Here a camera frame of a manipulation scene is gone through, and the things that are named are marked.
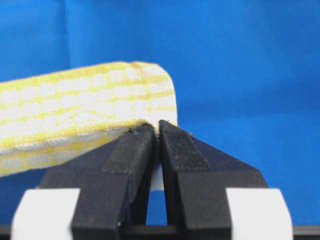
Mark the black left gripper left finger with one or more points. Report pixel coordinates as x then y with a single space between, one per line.
90 196

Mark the yellow checked towel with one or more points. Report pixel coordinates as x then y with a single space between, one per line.
49 119

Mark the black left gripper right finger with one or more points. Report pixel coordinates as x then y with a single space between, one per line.
214 196

